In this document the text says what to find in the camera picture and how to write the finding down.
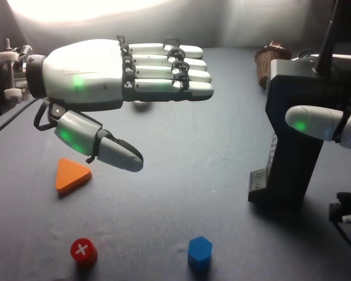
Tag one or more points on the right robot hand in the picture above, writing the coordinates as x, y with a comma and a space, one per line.
313, 121

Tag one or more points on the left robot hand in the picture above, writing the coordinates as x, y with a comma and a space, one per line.
85, 70

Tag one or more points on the toy bowl yellow soup spoon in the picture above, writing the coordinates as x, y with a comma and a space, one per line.
140, 106

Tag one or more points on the brown toy cupcake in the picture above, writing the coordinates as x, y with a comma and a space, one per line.
264, 65

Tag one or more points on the orange triangle block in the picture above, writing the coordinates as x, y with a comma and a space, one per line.
71, 175

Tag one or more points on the white backdrop curtain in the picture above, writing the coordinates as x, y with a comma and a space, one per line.
237, 23

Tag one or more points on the grey table cloth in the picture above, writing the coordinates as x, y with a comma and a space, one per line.
175, 205

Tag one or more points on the blue hexagon block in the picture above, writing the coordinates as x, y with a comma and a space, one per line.
199, 250

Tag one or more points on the red cylinder block white cross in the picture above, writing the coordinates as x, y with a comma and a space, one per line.
82, 250

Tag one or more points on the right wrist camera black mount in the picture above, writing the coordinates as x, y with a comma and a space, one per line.
343, 206

